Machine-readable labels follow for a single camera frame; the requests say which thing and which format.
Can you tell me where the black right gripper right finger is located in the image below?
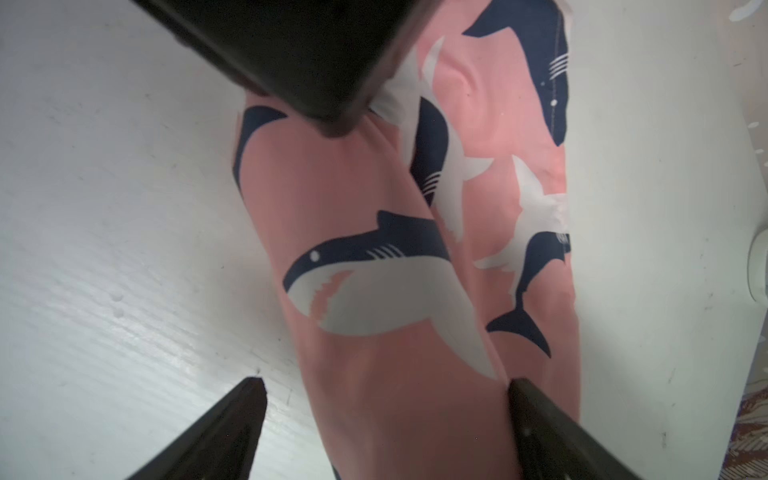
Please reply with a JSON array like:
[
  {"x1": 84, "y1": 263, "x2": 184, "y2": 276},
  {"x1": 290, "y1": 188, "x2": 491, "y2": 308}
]
[{"x1": 508, "y1": 378, "x2": 639, "y2": 480}]

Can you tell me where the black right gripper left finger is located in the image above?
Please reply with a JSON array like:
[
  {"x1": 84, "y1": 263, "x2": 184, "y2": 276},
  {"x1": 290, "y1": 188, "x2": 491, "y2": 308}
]
[{"x1": 129, "y1": 377, "x2": 268, "y2": 480}]

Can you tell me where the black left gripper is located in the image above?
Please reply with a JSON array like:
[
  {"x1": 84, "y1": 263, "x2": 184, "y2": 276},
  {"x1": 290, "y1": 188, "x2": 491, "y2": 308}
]
[{"x1": 137, "y1": 0, "x2": 439, "y2": 138}]

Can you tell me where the pink patterned cloth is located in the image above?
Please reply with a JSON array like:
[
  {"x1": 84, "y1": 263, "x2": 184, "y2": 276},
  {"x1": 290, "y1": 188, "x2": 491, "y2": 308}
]
[{"x1": 234, "y1": 1, "x2": 581, "y2": 479}]

